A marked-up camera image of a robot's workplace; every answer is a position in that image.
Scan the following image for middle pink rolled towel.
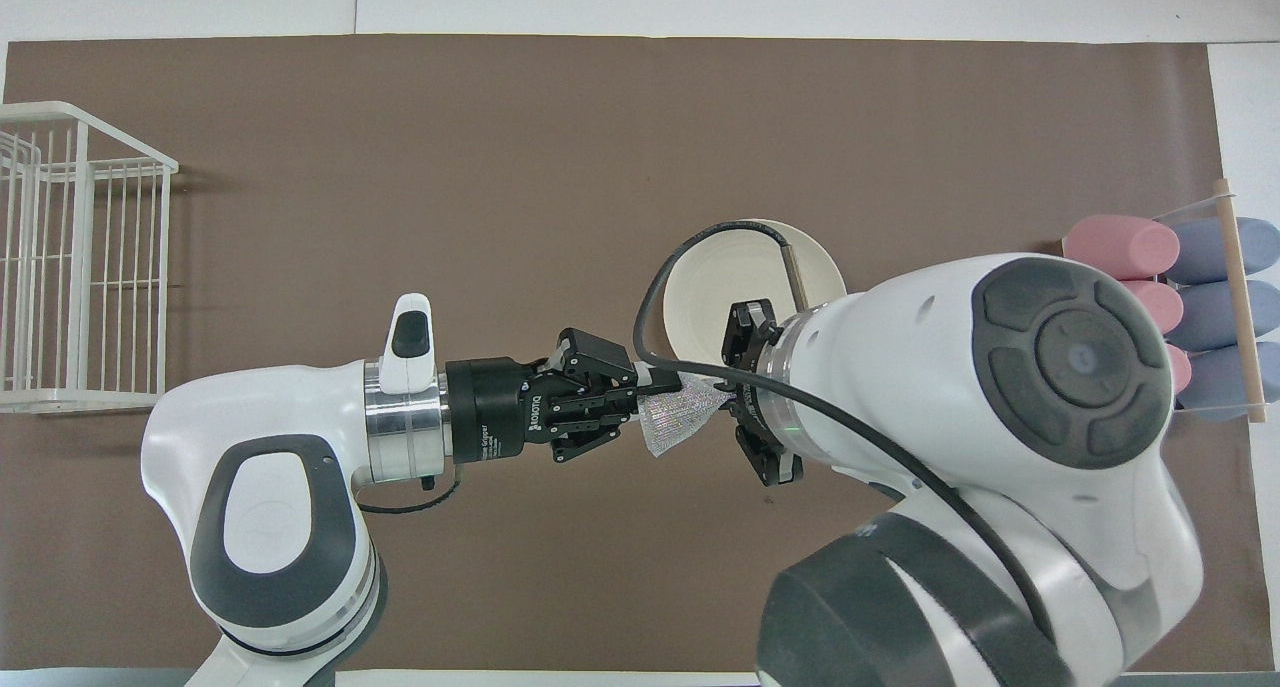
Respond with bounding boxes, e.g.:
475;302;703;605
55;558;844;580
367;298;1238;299
1120;280;1186;336

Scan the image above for round white plate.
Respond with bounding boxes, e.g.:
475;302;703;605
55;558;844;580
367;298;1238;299
663;219;849;373

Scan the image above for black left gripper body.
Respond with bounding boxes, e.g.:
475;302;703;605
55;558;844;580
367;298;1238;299
445;355;641;465

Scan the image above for silver mesh sponge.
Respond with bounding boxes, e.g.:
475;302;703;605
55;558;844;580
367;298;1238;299
640;375;731;458

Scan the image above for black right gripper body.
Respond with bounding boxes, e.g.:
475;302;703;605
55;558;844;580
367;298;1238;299
735;317;801;450

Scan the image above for blue rolled towels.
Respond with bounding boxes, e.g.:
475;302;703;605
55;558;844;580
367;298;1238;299
1175;342;1280;423

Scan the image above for white wire dish rack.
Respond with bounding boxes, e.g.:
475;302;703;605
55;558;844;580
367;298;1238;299
0;101;179;414

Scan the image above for cup rack with wooden rod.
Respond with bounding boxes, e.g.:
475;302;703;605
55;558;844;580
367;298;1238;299
1060;177;1271;426

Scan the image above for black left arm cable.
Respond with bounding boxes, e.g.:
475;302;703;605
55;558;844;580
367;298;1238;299
355;467;463;515

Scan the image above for top pink rolled towel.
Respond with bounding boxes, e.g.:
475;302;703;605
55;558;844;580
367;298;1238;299
1063;215;1181;281

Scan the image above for brown table mat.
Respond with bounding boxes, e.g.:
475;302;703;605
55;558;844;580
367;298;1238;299
3;34;1276;673

